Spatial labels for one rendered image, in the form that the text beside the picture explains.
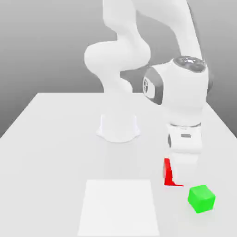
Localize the small red cube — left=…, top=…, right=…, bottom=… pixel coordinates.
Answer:
left=163, top=157, right=185, bottom=187

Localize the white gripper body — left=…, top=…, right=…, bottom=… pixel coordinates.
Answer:
left=169, top=151, right=199, bottom=185

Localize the small green cube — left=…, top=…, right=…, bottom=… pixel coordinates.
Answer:
left=187, top=184, right=217, bottom=214

